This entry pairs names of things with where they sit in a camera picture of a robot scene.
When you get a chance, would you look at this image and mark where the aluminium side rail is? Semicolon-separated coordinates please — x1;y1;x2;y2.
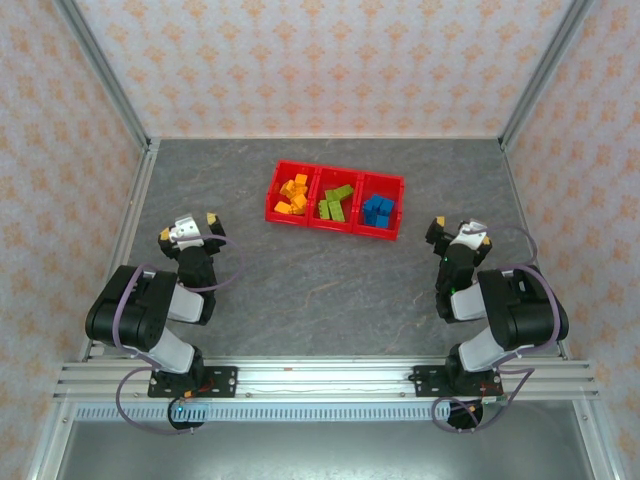
78;138;162;362
499;138;572;361

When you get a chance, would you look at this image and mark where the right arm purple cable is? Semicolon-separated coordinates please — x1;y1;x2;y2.
430;224;571;434

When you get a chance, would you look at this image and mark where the wide aluminium base rail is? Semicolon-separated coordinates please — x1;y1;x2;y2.
53;357;600;403

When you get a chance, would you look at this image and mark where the aluminium upright post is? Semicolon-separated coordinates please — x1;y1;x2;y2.
498;0;600;151
52;0;153;149

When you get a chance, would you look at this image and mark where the grey slotted cable duct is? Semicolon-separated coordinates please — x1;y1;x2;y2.
73;402;484;422

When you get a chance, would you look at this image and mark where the aluminium frame leg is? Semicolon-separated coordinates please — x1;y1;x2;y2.
27;399;77;480
572;399;624;480

